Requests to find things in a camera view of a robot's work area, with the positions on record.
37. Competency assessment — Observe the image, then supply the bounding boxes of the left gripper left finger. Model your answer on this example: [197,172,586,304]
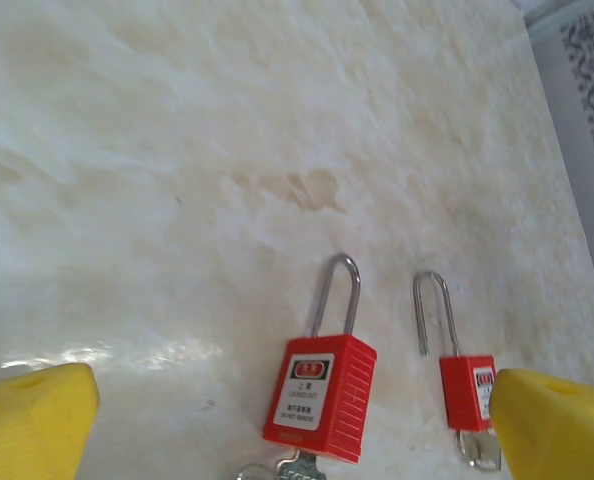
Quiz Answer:
[0,363,101,480]

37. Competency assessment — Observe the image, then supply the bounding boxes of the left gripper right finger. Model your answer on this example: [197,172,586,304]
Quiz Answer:
[486,368,594,480]

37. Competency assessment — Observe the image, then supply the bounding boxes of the red safety padlock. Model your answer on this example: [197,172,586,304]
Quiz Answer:
[261,253,379,464]
[411,269,499,433]

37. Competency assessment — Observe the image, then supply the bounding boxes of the small metal key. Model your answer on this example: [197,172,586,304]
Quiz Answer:
[453,428,503,473]
[235,446,324,480]

